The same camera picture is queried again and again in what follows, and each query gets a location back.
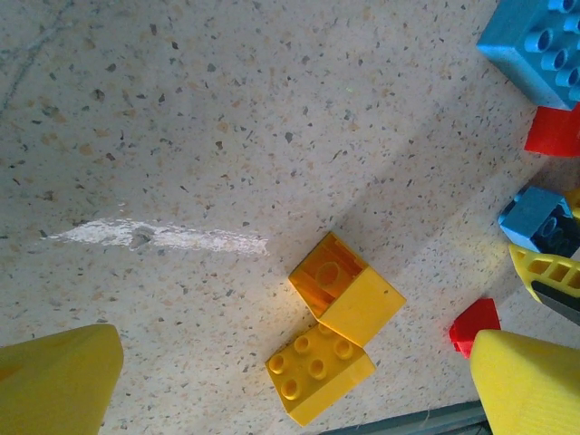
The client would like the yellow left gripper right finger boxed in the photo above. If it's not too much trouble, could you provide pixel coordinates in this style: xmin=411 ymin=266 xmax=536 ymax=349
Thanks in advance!
xmin=470 ymin=329 xmax=580 ymax=435

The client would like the yellow square lego brick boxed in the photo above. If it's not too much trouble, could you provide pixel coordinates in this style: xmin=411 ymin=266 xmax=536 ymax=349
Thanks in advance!
xmin=288 ymin=230 xmax=408 ymax=349
xmin=265 ymin=322 xmax=377 ymax=428

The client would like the red lego brick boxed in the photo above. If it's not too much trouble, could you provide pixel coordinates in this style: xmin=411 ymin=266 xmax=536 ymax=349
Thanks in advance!
xmin=449 ymin=297 xmax=502 ymax=359
xmin=524 ymin=106 xmax=580 ymax=159

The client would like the blue lego brick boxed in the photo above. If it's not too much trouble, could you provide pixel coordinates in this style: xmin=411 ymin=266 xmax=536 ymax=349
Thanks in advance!
xmin=498 ymin=186 xmax=580 ymax=259
xmin=476 ymin=0 xmax=580 ymax=111

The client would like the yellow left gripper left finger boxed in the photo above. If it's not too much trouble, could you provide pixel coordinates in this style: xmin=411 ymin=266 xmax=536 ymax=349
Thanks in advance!
xmin=0 ymin=324 xmax=125 ymax=435

